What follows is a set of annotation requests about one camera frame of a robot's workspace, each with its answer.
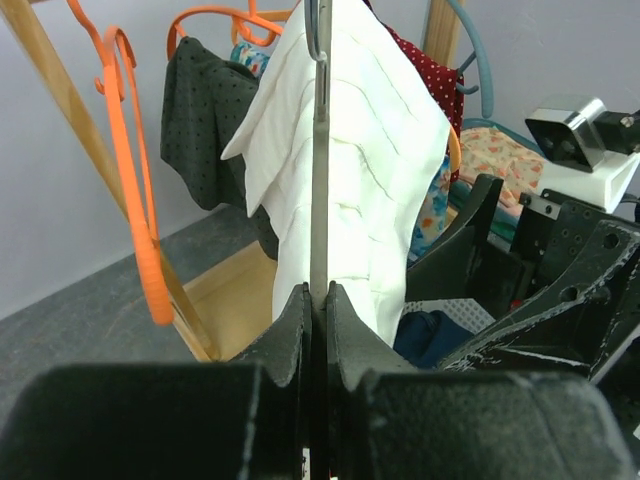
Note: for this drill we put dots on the peach patterned garment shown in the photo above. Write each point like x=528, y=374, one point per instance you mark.
x=488, y=150

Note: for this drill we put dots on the blue-grey hanger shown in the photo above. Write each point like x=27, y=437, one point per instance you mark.
x=478, y=56

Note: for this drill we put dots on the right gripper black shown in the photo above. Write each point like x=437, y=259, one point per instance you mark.
x=585, y=321

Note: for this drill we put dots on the grey hanger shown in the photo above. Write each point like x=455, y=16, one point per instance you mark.
x=318, y=27

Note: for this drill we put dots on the red polka dot garment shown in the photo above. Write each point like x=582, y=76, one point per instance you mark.
x=440, y=81

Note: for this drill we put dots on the orange hanger of floral garment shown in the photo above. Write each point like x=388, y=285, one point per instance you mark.
x=241, y=31

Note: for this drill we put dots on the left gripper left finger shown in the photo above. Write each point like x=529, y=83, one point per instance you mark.
x=239, y=419

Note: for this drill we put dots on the white plastic basket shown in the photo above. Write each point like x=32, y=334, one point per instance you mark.
x=465, y=312

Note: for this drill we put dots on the orange plastic hanger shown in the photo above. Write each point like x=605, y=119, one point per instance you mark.
x=117, y=84

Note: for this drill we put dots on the white pleated skirt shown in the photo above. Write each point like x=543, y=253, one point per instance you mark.
x=388, y=139

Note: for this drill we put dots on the blue denim skirt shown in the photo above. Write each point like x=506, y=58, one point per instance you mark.
x=425, y=338

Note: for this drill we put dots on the wooden clothes rack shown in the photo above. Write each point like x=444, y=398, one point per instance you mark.
x=223, y=311

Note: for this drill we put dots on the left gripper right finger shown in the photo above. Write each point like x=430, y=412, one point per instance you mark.
x=394, y=421

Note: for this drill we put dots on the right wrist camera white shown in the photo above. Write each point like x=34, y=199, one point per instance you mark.
x=592, y=153

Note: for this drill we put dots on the black dotted garment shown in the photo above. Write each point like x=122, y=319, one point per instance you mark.
x=205, y=100

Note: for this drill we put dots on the orange hanger of black garment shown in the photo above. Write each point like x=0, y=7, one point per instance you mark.
x=218, y=15

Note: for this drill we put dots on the blue floral garment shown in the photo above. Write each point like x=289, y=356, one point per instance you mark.
x=431, y=219

